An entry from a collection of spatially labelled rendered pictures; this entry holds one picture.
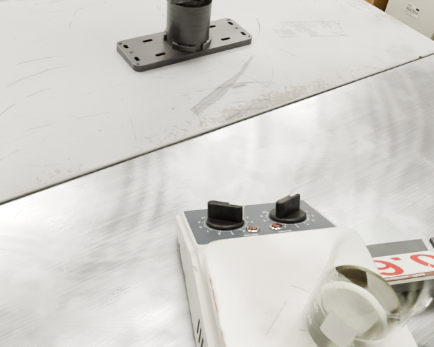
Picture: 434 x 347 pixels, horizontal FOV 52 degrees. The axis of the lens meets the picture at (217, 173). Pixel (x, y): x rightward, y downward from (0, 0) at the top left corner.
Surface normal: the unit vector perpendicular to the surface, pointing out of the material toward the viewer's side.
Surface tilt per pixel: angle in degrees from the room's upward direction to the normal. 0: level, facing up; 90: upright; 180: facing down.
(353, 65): 0
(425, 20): 93
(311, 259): 0
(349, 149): 0
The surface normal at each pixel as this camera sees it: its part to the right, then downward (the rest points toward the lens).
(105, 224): 0.11, -0.70
